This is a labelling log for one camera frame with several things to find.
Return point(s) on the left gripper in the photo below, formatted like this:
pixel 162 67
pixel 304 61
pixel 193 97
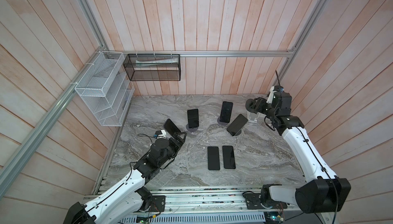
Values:
pixel 177 145

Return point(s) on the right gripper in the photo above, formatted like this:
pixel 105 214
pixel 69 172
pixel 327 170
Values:
pixel 258 105

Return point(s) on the white folding phone stand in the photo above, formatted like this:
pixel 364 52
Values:
pixel 252 117

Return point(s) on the black phone stand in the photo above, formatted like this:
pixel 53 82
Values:
pixel 213 158

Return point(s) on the white phone front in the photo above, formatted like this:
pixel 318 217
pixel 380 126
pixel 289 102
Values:
pixel 228 157

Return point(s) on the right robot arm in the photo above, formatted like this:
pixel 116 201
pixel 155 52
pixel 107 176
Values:
pixel 323 191

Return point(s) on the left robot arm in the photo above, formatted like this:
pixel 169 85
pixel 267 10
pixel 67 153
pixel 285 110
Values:
pixel 129 194

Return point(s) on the blue phone on white stand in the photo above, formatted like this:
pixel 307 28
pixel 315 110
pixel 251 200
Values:
pixel 171 128

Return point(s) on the grey round stand base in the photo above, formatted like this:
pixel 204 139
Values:
pixel 191 129

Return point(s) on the green phone on round stand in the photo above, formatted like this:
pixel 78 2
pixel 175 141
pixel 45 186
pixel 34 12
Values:
pixel 193 118

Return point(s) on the purple phone rear stand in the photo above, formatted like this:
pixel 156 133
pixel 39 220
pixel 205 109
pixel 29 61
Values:
pixel 226 111

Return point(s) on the dark phone right stand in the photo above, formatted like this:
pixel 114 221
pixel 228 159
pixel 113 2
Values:
pixel 237 125

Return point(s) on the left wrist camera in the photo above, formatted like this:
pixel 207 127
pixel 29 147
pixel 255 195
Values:
pixel 160 134

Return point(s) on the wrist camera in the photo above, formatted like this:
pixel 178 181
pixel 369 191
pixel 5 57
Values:
pixel 272 93
pixel 160 134

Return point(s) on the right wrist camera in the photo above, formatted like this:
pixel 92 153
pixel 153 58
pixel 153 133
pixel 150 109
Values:
pixel 272 93

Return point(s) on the aluminium front rail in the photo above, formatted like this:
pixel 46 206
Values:
pixel 192 200

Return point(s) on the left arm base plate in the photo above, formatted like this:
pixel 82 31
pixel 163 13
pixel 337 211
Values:
pixel 156 203

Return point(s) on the black wire mesh basket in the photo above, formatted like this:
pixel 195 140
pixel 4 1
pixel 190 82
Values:
pixel 153 67

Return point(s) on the white wire mesh shelf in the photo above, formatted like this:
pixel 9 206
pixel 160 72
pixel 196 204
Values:
pixel 105 89

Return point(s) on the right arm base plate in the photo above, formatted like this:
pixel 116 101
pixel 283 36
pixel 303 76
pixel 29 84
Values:
pixel 253 202

